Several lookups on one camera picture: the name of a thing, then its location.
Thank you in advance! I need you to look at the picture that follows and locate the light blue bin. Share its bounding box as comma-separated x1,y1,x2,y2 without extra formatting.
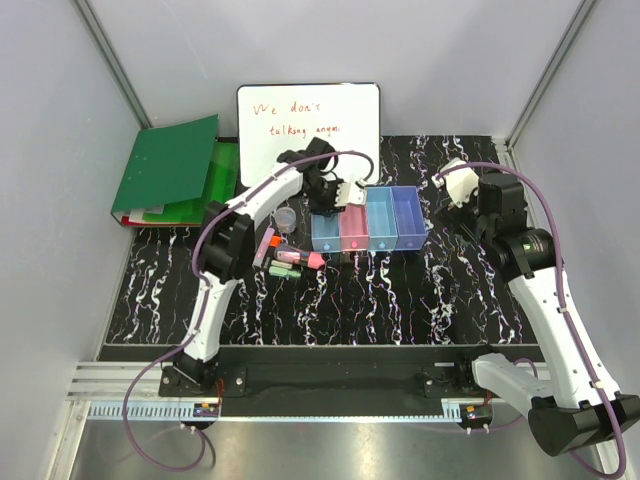
311,213,341,253
366,187,398,251

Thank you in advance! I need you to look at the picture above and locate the pink plastic bin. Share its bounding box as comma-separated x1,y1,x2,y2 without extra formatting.
340,205,369,251

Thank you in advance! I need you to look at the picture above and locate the clear jar of clips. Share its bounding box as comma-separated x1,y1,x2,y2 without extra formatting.
273,207,297,234

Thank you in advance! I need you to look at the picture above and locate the purple plastic bin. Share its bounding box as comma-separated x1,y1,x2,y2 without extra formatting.
391,186,427,251

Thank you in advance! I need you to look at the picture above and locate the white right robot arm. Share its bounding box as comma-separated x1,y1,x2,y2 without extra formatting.
432,161,639,456

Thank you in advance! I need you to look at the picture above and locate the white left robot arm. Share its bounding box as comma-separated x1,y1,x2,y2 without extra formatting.
167,138,339,396

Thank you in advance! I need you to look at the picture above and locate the pink eraser stick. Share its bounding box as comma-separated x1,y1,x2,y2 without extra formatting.
252,227,275,268

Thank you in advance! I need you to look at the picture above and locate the black marble pattern mat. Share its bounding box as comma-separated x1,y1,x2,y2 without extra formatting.
98,135,536,361

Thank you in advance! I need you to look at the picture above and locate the green highlighter pen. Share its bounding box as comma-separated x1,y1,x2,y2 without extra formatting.
268,266,302,279

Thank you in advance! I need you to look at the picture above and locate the white dry-erase board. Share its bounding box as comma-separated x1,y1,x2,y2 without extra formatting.
236,83,381,187

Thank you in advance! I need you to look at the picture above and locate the green translucent file folder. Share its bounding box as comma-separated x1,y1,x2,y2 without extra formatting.
142,142,239,225

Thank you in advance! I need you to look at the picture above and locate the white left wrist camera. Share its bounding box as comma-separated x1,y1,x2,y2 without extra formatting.
335,182,367,207

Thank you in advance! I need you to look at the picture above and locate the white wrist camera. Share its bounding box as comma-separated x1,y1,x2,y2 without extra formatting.
431,158,479,208
335,182,367,207

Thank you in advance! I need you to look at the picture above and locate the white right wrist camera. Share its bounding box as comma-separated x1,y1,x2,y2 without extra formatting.
431,158,479,208

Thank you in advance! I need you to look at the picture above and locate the green ring binder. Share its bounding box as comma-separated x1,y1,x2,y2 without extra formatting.
111,114,218,225

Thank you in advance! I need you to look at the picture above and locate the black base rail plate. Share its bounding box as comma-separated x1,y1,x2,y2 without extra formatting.
159,345,492,421

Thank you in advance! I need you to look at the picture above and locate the aluminium frame rail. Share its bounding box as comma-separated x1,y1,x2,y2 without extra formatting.
64,362,611,426

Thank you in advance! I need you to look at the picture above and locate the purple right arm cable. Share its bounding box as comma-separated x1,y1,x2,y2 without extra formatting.
432,160,629,476

